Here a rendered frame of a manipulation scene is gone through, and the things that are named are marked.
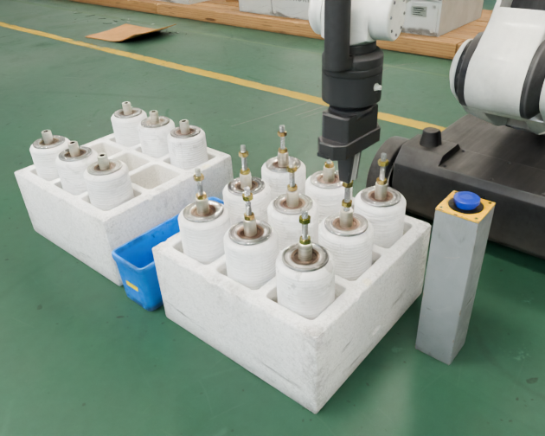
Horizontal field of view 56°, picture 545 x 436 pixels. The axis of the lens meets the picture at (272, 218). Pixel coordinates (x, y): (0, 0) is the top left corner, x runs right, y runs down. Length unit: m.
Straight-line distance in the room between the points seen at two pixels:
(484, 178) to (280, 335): 0.62
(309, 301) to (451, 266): 0.24
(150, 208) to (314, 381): 0.56
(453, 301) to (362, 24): 0.48
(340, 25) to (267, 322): 0.46
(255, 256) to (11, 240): 0.83
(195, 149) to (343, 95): 0.60
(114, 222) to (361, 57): 0.65
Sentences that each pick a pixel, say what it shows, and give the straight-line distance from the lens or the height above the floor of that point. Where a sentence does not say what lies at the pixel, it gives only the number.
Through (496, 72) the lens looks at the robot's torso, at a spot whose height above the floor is 0.45.
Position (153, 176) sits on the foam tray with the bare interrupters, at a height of 0.15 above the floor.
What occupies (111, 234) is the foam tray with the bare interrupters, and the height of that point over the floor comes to 0.14.
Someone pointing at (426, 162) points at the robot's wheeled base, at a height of 0.19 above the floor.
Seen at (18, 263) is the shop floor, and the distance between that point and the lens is 1.41.
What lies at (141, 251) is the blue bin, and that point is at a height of 0.08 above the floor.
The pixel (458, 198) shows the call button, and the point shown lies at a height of 0.33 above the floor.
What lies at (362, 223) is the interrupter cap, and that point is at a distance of 0.90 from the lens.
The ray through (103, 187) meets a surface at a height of 0.23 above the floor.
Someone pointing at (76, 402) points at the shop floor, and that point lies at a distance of 1.02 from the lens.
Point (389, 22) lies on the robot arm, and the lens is 0.72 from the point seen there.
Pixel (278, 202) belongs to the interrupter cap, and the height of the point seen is 0.25.
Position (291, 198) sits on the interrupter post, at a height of 0.27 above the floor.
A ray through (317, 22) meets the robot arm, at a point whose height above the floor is 0.59.
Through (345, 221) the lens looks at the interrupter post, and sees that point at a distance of 0.88.
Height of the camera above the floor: 0.74
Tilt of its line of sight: 32 degrees down
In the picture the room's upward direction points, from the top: 3 degrees counter-clockwise
